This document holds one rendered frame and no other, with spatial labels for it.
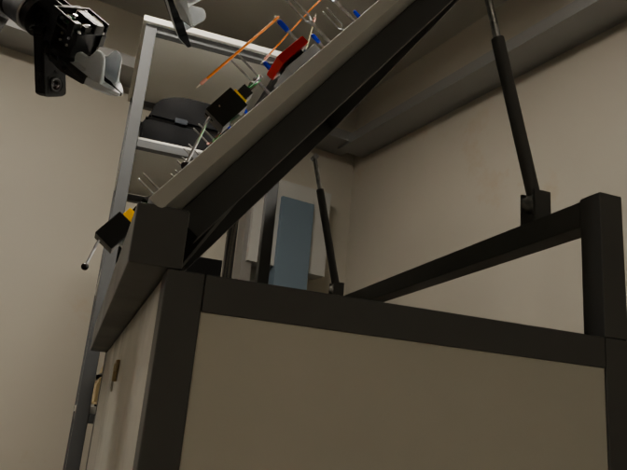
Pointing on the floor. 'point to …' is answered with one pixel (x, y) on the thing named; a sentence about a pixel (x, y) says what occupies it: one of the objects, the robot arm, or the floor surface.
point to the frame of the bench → (174, 432)
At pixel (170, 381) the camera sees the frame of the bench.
